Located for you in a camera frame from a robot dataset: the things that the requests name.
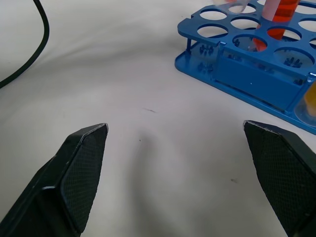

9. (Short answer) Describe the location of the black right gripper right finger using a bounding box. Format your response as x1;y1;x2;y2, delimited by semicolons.
242;120;316;237

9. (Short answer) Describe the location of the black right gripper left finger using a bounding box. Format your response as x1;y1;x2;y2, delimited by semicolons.
0;122;109;237

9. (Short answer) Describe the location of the yellow liquid test tube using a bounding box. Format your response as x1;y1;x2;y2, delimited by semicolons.
293;80;316;123

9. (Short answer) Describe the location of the blue test tube rack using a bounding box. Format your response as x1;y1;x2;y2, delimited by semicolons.
174;0;316;135

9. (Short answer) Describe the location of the orange liquid test tube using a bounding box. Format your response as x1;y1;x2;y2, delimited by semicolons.
268;0;301;41

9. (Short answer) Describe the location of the pink liquid test tube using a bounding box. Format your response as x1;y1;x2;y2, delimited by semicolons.
252;0;282;53

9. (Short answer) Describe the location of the clear empty test tube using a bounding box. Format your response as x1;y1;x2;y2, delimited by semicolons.
213;0;250;14

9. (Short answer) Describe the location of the black cable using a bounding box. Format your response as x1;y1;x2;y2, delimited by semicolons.
0;0;50;89

